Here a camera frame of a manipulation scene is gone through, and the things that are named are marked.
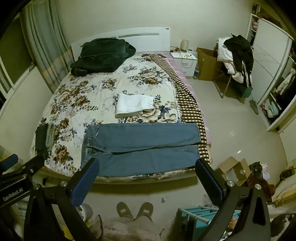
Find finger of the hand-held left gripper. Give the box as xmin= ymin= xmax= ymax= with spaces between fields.
xmin=14 ymin=155 xmax=45 ymax=179
xmin=0 ymin=154 xmax=19 ymax=174

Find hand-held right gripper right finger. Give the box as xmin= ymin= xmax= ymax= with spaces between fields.
xmin=195 ymin=158 xmax=271 ymax=241

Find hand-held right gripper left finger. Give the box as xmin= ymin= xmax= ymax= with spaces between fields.
xmin=23 ymin=158 xmax=100 ymax=241

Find blue denim pants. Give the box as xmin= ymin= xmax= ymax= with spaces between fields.
xmin=80 ymin=123 xmax=201 ymax=176

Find folded white pants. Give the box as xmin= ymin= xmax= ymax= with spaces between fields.
xmin=115 ymin=93 xmax=155 ymax=118

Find open small cardboard box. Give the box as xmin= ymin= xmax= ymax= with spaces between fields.
xmin=217 ymin=156 xmax=251 ymax=186

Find grey tape roll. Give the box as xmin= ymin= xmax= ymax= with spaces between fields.
xmin=76 ymin=203 xmax=94 ymax=223

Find dark folded cloth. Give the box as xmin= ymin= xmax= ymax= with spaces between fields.
xmin=35 ymin=124 xmax=49 ymax=158

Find teal rack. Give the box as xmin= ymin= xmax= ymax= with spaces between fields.
xmin=177 ymin=206 xmax=243 ymax=241

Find grey folded cloth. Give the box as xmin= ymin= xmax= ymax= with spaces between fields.
xmin=46 ymin=123 xmax=56 ymax=151

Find person's left shoe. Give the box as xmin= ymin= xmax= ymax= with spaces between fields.
xmin=116 ymin=202 xmax=134 ymax=220

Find person's shoe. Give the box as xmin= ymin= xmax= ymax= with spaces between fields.
xmin=136 ymin=202 xmax=154 ymax=220
xmin=116 ymin=202 xmax=134 ymax=220

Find dark brown clothes pile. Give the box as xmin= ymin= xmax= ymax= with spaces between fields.
xmin=246 ymin=162 xmax=275 ymax=202

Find person's legs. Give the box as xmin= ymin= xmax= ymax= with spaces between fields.
xmin=102 ymin=215 xmax=162 ymax=241

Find person's right shoe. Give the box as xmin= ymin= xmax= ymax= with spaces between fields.
xmin=136 ymin=202 xmax=154 ymax=220

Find yellowish cushion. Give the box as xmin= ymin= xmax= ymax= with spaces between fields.
xmin=270 ymin=162 xmax=296 ymax=209

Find brown checkered blanket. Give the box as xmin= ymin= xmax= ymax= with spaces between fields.
xmin=142 ymin=54 xmax=213 ymax=172

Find pair of grey slippers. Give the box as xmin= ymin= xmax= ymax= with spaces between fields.
xmin=249 ymin=100 xmax=260 ymax=115

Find floral bed sheet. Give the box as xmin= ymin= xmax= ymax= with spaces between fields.
xmin=29 ymin=52 xmax=212 ymax=183

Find folding chair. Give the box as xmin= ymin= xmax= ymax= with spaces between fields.
xmin=214 ymin=68 xmax=245 ymax=100

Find dark green bag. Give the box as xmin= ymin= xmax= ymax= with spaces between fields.
xmin=232 ymin=79 xmax=252 ymax=100

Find window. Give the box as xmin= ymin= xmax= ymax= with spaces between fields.
xmin=0 ymin=23 xmax=35 ymax=102

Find white nightstand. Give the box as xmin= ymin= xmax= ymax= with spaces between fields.
xmin=170 ymin=51 xmax=198 ymax=78

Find brown cardboard box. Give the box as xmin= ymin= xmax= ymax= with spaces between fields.
xmin=196 ymin=47 xmax=222 ymax=81

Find striped curtain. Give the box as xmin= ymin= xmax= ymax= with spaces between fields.
xmin=20 ymin=0 xmax=74 ymax=93

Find pile of white clothes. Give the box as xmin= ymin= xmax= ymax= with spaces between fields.
xmin=217 ymin=37 xmax=245 ymax=84

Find dark green jacket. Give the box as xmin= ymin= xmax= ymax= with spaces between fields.
xmin=70 ymin=38 xmax=137 ymax=76

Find black garment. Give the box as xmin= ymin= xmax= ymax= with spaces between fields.
xmin=224 ymin=34 xmax=254 ymax=87

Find white wardrobe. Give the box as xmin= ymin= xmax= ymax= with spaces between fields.
xmin=245 ymin=2 xmax=296 ymax=132

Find white headboard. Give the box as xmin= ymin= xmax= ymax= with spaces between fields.
xmin=70 ymin=27 xmax=171 ymax=61

